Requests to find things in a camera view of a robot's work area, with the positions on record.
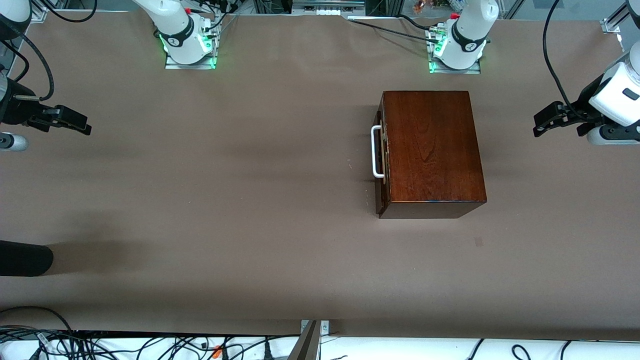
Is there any metal bracket with dark bar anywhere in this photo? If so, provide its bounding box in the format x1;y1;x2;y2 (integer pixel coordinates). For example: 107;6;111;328
289;320;331;360

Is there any black base cable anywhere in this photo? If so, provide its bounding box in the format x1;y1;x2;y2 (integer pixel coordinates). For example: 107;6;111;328
348;18;436;45

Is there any dark brown wooden cabinet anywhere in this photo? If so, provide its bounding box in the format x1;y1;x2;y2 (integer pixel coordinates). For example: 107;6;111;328
375;90;488;220

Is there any white power strip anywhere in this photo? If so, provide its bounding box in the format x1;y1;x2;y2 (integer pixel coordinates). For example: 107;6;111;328
291;0;366;17

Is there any black cylinder object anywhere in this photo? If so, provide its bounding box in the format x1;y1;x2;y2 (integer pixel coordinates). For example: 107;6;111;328
0;240;54;277

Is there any aluminium frame profile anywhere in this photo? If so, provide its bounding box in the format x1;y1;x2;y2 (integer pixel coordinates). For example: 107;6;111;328
601;0;640;35

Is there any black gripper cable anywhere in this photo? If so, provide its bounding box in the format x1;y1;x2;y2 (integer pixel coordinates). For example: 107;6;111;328
543;0;577;120
0;15;55;102

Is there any black floor cable loop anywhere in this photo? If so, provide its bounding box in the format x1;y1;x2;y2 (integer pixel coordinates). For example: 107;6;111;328
0;306;76;335

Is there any wooden drawer with white handle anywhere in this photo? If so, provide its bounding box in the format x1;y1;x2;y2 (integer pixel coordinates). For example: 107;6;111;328
371;110;390;217

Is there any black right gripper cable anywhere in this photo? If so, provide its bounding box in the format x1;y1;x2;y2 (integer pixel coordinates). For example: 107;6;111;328
0;15;55;102

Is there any thin black looped cable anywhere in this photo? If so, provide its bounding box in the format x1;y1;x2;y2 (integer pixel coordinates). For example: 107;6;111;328
0;40;30;83

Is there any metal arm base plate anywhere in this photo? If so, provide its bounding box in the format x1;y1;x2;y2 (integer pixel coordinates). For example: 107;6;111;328
164;20;221;71
427;25;483;76

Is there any black hanging cable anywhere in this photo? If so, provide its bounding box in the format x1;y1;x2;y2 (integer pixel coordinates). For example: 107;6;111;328
37;0;99;24

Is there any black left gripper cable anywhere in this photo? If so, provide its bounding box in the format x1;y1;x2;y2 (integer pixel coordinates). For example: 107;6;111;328
543;0;577;120

